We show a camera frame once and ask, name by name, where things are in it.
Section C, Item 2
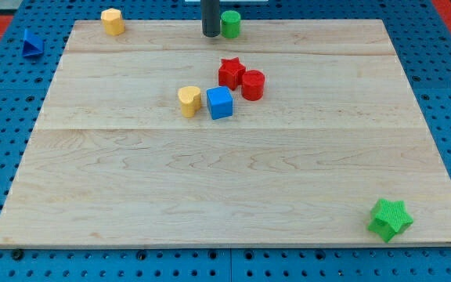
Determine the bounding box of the blue triangle block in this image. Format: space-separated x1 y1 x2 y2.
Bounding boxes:
22 29 45 57

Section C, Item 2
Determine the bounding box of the red star block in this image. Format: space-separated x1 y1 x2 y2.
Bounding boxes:
218 57 246 90

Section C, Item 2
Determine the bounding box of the yellow hexagon block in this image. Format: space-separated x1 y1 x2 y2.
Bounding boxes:
101 8 125 36

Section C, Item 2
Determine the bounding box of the blue cube block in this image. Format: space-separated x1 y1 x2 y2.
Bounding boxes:
206 86 233 120

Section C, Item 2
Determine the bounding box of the red cylinder block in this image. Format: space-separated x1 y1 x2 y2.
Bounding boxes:
241 70 265 101

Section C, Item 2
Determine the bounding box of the wooden board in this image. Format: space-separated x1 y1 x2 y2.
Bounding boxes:
0 20 451 249

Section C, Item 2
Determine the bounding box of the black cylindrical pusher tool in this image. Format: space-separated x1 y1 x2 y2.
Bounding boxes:
200 0 221 38

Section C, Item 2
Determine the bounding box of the green cylinder block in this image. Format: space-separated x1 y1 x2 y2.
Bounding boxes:
221 10 241 38

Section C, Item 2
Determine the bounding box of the yellow heart block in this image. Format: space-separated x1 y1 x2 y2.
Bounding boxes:
178 86 202 118

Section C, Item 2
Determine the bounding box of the green star block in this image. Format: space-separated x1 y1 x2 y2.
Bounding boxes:
367 198 414 243

